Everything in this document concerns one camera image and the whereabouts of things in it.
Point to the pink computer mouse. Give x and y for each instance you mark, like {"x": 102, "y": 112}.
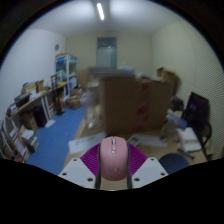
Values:
{"x": 114, "y": 160}

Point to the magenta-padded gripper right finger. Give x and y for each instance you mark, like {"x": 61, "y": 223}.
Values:
{"x": 149, "y": 169}

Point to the white paper sheet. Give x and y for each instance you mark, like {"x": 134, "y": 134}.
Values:
{"x": 86, "y": 142}

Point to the large brown cardboard box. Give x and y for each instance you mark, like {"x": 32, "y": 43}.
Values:
{"x": 128, "y": 105}

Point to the cluttered shelf unit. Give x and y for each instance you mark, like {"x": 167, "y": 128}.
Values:
{"x": 25, "y": 113}

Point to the ceiling tube light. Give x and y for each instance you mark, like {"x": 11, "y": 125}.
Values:
{"x": 100, "y": 11}

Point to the glass display cabinet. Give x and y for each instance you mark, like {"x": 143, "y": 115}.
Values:
{"x": 66, "y": 71}

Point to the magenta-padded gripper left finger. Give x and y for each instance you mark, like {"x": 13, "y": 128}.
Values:
{"x": 75, "y": 170}

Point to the black chair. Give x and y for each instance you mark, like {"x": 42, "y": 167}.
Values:
{"x": 198, "y": 116}

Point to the door with window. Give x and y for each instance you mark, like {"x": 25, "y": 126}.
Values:
{"x": 106, "y": 52}

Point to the round wall clock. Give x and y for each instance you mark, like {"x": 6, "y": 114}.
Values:
{"x": 56, "y": 47}

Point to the small open cardboard box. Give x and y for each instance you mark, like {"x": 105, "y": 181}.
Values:
{"x": 166, "y": 75}

